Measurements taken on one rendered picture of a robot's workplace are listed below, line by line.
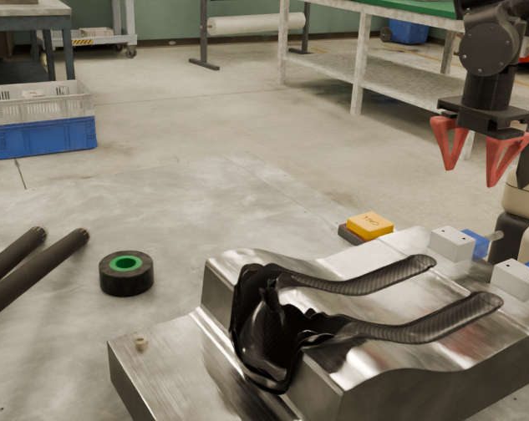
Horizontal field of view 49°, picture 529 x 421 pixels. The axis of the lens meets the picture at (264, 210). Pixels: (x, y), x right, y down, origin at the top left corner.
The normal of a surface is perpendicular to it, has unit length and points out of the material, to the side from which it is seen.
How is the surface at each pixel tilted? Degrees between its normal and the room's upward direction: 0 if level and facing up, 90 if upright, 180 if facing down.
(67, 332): 0
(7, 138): 91
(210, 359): 0
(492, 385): 90
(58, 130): 91
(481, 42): 89
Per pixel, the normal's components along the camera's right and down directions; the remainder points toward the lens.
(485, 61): -0.46, 0.35
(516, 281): -0.84, 0.20
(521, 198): -0.69, 0.29
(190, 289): 0.04, -0.90
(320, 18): 0.46, 0.40
